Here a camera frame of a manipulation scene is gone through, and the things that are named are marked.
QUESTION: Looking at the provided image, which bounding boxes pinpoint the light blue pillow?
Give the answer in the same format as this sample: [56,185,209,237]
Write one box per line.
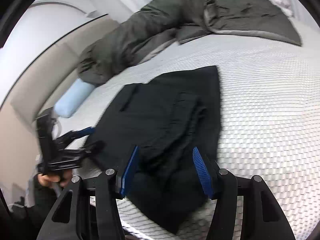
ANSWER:
[54,78,97,119]

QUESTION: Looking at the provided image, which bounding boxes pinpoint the beige padded headboard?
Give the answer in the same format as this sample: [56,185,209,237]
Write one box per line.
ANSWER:
[0,17,120,200]

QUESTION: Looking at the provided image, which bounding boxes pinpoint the white crumpled sheet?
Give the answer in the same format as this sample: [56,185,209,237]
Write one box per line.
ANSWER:
[215,0,294,18]

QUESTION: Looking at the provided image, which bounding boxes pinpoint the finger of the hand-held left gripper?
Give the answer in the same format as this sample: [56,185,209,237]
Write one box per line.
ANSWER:
[58,127,96,142]
[64,141,106,156]

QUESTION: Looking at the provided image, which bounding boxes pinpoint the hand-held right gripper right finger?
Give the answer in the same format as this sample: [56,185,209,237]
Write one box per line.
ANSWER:
[192,147,297,240]

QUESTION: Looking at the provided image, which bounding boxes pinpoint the white bed mattress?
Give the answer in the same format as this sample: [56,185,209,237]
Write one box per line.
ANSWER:
[35,35,320,240]

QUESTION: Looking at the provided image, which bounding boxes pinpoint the grey duvet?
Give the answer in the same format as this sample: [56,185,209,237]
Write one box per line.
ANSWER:
[76,0,303,85]

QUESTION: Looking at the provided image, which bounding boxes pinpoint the person's left hand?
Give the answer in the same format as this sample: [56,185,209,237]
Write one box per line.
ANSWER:
[37,170,72,188]

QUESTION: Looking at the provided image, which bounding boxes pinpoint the black pants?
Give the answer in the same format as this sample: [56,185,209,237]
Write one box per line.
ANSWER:
[84,65,222,234]

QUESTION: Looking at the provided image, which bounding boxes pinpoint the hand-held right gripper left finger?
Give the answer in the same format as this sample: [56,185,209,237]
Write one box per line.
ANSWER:
[36,145,139,240]

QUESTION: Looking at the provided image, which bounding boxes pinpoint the person's dark clothing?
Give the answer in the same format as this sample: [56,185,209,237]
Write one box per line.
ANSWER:
[7,184,60,240]

